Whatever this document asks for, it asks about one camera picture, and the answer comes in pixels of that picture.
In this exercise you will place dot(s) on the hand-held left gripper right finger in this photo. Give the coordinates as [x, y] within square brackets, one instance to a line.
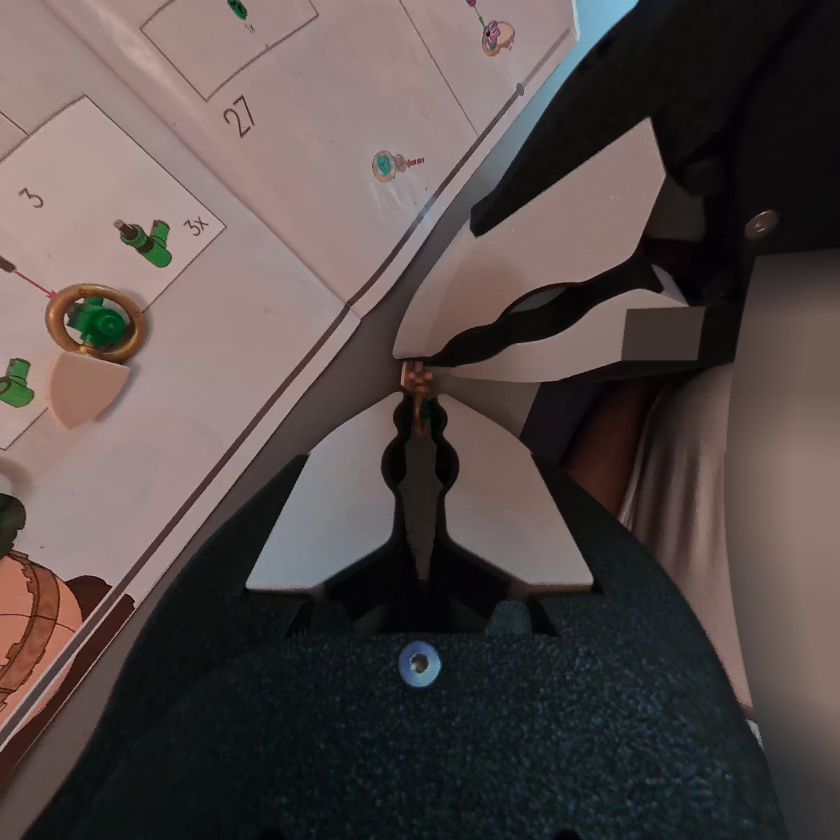
[512, 512]

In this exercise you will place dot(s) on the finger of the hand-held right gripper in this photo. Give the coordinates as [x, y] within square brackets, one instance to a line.
[525, 249]
[558, 348]

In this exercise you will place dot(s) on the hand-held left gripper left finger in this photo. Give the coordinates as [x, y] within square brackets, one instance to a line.
[328, 512]

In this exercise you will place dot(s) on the grey desk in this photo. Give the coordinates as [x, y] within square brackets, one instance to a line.
[374, 367]

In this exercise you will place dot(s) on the person's leg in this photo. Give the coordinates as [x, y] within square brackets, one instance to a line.
[604, 453]

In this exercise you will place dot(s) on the person's torso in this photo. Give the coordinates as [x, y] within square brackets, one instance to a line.
[682, 525]

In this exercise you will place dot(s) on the white instruction booklet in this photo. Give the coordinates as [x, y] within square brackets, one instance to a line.
[295, 197]

